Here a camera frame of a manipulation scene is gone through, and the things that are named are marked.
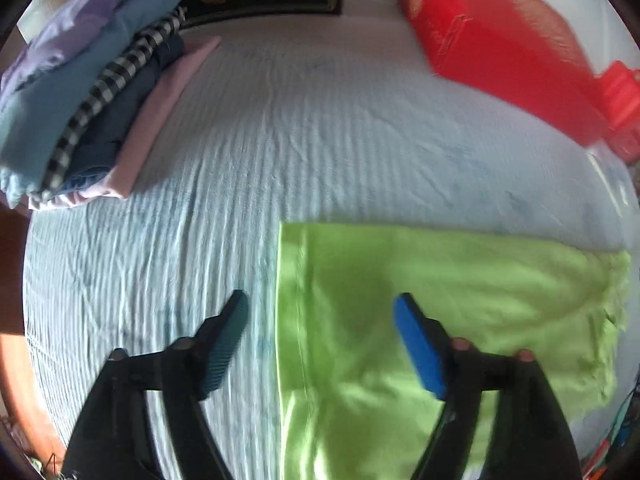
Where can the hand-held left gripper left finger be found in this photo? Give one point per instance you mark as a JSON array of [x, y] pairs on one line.
[[225, 345]]

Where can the lime green garment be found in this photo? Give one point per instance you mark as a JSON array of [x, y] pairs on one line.
[[360, 310]]

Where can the folded purple garment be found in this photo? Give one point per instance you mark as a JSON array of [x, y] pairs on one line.
[[75, 25]]

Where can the red gift box gold emblem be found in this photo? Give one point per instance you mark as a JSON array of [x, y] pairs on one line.
[[490, 35]]

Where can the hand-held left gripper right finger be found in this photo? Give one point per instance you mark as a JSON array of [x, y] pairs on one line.
[[420, 345]]

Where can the folded checked garment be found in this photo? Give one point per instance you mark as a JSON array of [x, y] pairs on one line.
[[95, 100]]

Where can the folded pink garment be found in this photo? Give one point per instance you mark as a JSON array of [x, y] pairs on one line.
[[160, 105]]

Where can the stack of folded clothes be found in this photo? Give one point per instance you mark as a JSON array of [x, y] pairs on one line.
[[50, 115]]

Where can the small red plastic suitcase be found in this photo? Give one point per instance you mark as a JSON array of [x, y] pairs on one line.
[[622, 105]]

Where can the folded navy garment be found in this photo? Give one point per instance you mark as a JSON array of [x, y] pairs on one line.
[[125, 120]]

